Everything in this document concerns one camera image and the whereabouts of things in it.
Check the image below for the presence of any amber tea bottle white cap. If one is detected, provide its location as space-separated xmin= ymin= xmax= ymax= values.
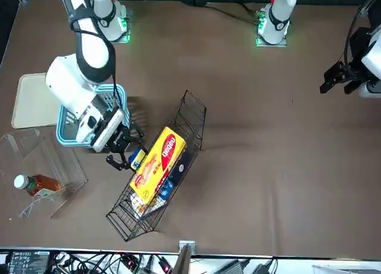
xmin=13 ymin=174 xmax=62 ymax=198

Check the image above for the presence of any clear acrylic shelf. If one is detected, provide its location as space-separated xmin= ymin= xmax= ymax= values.
xmin=0 ymin=127 xmax=89 ymax=220

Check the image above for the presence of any grey power brick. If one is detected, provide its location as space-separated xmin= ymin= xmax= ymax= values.
xmin=218 ymin=259 xmax=251 ymax=274

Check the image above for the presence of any black cable tangle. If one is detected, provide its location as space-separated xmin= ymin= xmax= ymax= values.
xmin=49 ymin=251 xmax=179 ymax=274

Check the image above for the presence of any dark chocolate cookie box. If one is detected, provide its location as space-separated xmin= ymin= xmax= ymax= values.
xmin=168 ymin=150 xmax=192 ymax=186

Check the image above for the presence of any black power adapter with label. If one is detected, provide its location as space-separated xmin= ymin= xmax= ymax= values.
xmin=5 ymin=250 xmax=51 ymax=274

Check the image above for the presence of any white Franzzi cracker box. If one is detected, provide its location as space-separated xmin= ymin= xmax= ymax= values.
xmin=130 ymin=193 xmax=167 ymax=219

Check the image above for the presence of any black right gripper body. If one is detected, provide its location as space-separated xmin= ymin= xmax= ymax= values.
xmin=104 ymin=123 xmax=133 ymax=156

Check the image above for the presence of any yellow wafer box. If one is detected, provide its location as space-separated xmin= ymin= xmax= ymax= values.
xmin=129 ymin=126 xmax=187 ymax=206

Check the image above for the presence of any light blue plastic basket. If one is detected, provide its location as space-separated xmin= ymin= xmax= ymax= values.
xmin=55 ymin=83 xmax=131 ymax=151

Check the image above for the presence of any blue Oreo cookie box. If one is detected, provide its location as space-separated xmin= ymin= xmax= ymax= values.
xmin=128 ymin=148 xmax=176 ymax=201

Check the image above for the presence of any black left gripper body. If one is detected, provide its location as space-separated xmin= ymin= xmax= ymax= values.
xmin=342 ymin=26 xmax=372 ymax=83

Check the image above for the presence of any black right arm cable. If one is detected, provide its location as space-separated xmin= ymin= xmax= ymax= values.
xmin=68 ymin=5 xmax=124 ymax=110

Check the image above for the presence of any cream plastic tray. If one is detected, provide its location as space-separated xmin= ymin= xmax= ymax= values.
xmin=11 ymin=73 xmax=62 ymax=129

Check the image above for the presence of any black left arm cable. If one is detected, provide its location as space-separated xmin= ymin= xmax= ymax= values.
xmin=343 ymin=0 xmax=381 ymax=78

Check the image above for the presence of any aluminium profile post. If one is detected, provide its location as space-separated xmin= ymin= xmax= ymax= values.
xmin=172 ymin=240 xmax=196 ymax=274

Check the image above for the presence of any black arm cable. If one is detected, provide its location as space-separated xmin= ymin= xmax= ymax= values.
xmin=343 ymin=0 xmax=381 ymax=78
xmin=68 ymin=5 xmax=124 ymax=110

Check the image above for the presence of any black wire snack shelf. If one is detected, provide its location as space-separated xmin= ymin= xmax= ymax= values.
xmin=106 ymin=89 xmax=207 ymax=243

